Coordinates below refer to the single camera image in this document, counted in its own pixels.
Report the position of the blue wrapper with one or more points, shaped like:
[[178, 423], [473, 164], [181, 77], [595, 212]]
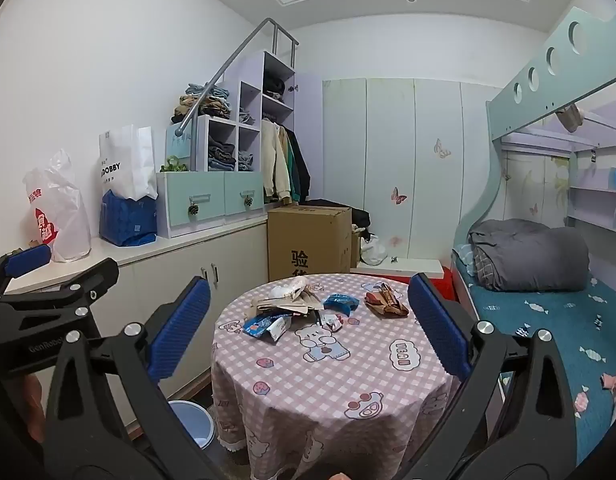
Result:
[[340, 302]]

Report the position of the white paper shopping bag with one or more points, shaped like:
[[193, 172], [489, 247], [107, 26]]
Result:
[[127, 160]]

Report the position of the pink butterfly sticker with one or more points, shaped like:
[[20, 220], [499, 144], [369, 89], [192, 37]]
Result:
[[398, 196]]

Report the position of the green artificial plant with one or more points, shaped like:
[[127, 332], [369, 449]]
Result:
[[173, 164]]

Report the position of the pink checkered tablecloth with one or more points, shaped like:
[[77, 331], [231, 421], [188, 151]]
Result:
[[338, 385]]

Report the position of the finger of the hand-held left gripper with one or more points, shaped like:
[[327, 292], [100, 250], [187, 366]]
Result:
[[30, 259], [82, 285]]

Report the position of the white snack packet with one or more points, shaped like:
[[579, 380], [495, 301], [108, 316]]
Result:
[[280, 332]]

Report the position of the folded jeans in cubby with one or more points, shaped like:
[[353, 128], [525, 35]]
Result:
[[221, 152]]

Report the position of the pile of folded clothes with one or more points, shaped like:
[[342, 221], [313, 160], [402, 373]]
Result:
[[207, 105]]

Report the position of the black clothes on shelf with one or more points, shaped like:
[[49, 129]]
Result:
[[277, 87]]

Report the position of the teal patterned bedsheet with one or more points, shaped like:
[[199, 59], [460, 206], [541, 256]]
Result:
[[538, 320]]

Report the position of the brown cardboard box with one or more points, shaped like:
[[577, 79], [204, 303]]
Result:
[[308, 240]]

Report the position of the grey duvet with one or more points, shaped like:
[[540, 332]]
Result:
[[533, 255]]

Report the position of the grey metal handrail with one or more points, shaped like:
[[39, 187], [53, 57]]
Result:
[[222, 74]]

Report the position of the dark hanging jacket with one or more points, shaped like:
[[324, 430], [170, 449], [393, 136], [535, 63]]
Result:
[[302, 165]]

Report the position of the blue woven bag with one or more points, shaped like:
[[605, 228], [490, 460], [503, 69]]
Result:
[[127, 220]]

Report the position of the pink snack wrapper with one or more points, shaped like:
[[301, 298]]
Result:
[[332, 321]]

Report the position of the lilac stair shelf unit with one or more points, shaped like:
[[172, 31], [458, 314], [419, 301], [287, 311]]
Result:
[[250, 67]]

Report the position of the white tissue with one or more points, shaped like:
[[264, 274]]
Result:
[[283, 291]]

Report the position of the pale butterfly sticker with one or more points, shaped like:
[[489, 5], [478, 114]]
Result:
[[442, 149]]

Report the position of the white low cabinet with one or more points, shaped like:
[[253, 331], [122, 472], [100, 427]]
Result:
[[147, 280]]

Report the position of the blue plastic bin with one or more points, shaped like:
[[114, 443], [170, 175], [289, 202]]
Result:
[[187, 427]]

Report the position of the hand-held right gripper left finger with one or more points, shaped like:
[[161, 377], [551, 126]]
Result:
[[180, 330]]

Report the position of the teal bunk bed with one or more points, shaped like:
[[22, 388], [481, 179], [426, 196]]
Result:
[[603, 25]]

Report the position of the white plastic bag red print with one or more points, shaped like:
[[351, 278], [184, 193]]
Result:
[[67, 220]]

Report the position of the brown wrapper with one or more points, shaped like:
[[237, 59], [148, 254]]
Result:
[[385, 305]]

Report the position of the teal drawer unit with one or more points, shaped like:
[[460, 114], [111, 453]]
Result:
[[207, 202]]

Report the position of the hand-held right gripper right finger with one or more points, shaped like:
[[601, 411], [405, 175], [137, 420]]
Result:
[[438, 325]]

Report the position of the cream hanging jacket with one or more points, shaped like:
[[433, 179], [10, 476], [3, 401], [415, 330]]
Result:
[[275, 160]]

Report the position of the blue white packet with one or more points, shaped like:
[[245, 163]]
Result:
[[258, 327]]

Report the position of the small white plastic bag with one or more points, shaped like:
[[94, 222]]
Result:
[[374, 252]]

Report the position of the white board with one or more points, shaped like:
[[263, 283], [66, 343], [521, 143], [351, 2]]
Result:
[[403, 265]]

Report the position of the white wardrobe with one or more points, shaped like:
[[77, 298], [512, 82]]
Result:
[[383, 135]]

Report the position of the beige paper wrapper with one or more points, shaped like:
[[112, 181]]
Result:
[[293, 305]]

